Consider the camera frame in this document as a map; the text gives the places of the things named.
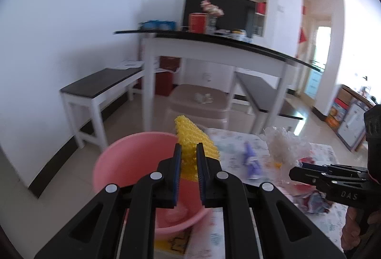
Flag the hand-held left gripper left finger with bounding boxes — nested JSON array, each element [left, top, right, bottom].
[[34, 143, 182, 259]]

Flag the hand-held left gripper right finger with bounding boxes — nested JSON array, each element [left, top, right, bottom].
[[196, 143, 347, 259]]

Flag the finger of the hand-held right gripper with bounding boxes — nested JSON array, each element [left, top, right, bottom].
[[300, 163, 368, 173], [289, 167, 370, 188]]

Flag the colourful paper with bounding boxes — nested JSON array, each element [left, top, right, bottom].
[[302, 191, 331, 215]]

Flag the yellow bubble wrap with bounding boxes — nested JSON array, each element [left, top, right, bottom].
[[174, 115, 221, 183]]

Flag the white plastic bag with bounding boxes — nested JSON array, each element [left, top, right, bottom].
[[262, 126, 311, 185]]

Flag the pink plastic basin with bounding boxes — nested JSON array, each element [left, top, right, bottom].
[[93, 132, 213, 240]]

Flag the person's right hand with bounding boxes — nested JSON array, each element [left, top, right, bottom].
[[341, 205, 381, 250]]

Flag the grey framed whiteboard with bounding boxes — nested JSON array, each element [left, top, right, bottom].
[[336, 100, 368, 152]]

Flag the floral printed tablecloth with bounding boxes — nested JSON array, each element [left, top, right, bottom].
[[155, 127, 358, 259]]

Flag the colourful printed cardboard box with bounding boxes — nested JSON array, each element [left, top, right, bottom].
[[326, 98, 349, 128]]

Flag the purple wrapper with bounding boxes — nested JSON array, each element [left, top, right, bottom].
[[242, 141, 262, 180]]

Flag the wooden side table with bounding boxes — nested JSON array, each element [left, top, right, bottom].
[[339, 84, 378, 107]]

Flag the beige plastic stool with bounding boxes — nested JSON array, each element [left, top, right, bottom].
[[165, 84, 230, 131]]

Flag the yellow paper sheet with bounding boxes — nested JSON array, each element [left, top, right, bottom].
[[155, 231, 191, 255]]

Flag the dark red paper bag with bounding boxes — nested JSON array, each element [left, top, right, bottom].
[[155, 56, 181, 96]]

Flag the white bench dark seat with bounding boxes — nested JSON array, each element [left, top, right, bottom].
[[60, 68, 146, 149], [234, 72, 304, 134]]

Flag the glass balcony door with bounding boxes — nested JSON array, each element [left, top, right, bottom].
[[304, 25, 331, 97]]

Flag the white papers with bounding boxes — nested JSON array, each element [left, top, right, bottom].
[[115, 60, 143, 69]]

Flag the white dining table glass top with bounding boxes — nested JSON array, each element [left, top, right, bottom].
[[113, 28, 325, 136]]

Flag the white container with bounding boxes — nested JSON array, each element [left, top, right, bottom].
[[231, 29, 253, 43]]

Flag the blue packets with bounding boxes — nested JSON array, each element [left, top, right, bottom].
[[140, 20, 176, 31]]

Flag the black television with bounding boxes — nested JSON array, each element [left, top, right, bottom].
[[182, 0, 256, 35]]

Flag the pink flower bouquet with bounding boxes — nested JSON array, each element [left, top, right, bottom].
[[200, 0, 224, 35]]

